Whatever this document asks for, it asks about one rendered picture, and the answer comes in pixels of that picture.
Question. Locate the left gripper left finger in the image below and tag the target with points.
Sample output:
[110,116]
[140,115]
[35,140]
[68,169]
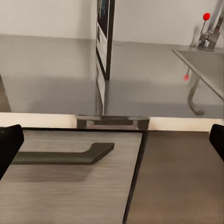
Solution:
[11,139]

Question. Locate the dishwasher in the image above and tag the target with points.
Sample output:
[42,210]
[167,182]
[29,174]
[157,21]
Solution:
[69,176]

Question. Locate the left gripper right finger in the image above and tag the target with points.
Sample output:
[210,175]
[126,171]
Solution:
[217,139]

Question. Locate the poster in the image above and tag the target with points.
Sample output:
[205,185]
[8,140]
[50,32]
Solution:
[105,17]

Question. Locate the drop in sink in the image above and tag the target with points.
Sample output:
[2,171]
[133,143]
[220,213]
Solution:
[207,64]

